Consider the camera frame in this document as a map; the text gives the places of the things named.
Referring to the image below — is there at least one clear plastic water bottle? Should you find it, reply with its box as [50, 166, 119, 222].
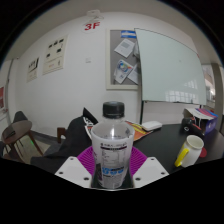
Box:
[90, 100, 136, 190]

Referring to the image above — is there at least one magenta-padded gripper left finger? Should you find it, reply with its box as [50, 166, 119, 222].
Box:
[54, 145, 98, 188]

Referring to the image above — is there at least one dark wooden chair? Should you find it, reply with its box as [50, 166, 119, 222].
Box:
[0, 110, 44, 161]

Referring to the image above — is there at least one white mug with yellow handle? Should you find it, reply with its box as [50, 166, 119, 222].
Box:
[174, 134, 205, 168]

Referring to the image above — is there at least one grey pinboard with papers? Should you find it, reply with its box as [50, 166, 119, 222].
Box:
[105, 28, 141, 91]

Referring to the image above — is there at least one red floor number sign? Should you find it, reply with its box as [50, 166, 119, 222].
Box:
[83, 21, 101, 33]

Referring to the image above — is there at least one large white wall poster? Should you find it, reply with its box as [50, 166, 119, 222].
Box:
[42, 34, 69, 76]

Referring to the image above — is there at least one small white wall poster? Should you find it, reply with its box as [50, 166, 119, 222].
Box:
[26, 56, 41, 83]

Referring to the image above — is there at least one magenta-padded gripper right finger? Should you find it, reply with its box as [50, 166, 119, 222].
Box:
[128, 146, 170, 188]

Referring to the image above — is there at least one whiteboard on stand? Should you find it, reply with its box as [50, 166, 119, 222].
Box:
[134, 27, 208, 125]

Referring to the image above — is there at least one red and black item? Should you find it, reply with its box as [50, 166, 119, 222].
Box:
[180, 117, 204, 137]

